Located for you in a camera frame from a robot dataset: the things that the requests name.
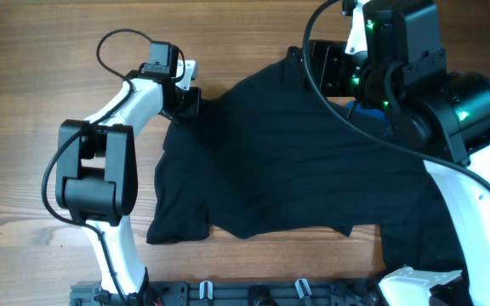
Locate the black t-shirt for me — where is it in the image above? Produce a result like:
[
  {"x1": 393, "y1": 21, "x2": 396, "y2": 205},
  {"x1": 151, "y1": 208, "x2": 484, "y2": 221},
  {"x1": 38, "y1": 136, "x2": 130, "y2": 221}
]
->
[{"x1": 146, "y1": 47, "x2": 436, "y2": 245}]

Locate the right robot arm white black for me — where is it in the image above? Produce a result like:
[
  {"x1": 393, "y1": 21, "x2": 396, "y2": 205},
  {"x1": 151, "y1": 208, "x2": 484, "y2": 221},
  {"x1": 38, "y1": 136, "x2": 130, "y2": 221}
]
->
[{"x1": 302, "y1": 1, "x2": 490, "y2": 305}]

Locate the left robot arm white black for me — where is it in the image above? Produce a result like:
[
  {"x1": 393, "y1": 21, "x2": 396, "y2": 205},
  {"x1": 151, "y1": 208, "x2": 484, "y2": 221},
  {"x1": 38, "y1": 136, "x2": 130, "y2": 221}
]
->
[{"x1": 48, "y1": 73, "x2": 200, "y2": 305}]

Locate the dark clothes pile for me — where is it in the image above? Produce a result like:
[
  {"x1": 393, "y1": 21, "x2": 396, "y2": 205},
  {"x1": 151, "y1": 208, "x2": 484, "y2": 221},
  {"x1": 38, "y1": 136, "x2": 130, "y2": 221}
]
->
[{"x1": 379, "y1": 95, "x2": 490, "y2": 306}]

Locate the blue garment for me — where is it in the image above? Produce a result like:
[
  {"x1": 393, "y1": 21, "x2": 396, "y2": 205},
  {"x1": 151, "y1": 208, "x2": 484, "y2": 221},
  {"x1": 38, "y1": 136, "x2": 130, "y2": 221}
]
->
[{"x1": 345, "y1": 100, "x2": 390, "y2": 123}]

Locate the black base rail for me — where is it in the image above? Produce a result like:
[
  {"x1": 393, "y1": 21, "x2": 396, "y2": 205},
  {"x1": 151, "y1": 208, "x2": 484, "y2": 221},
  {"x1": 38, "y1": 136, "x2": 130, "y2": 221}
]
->
[{"x1": 69, "y1": 278, "x2": 382, "y2": 306}]

